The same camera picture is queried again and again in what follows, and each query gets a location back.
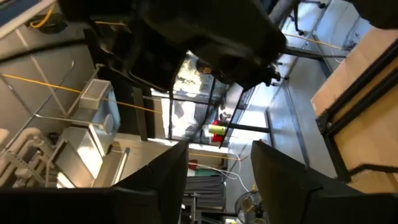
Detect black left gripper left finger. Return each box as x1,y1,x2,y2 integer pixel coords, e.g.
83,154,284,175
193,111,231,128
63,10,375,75
0,139,190,224

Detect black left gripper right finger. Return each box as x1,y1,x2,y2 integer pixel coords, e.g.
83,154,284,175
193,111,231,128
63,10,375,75
251,140,398,224

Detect black floor fan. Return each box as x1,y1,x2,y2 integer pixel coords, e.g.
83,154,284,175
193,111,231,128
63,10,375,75
234,190,270,224

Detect red container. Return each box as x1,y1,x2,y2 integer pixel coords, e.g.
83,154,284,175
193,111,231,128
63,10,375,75
212,119,224,144

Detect black aluminium table frame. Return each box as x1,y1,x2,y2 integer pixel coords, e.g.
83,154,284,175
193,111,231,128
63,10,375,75
315,40,398,184

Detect yellow hanging cord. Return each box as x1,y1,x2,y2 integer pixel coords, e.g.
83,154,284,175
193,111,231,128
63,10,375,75
0,73,162,114

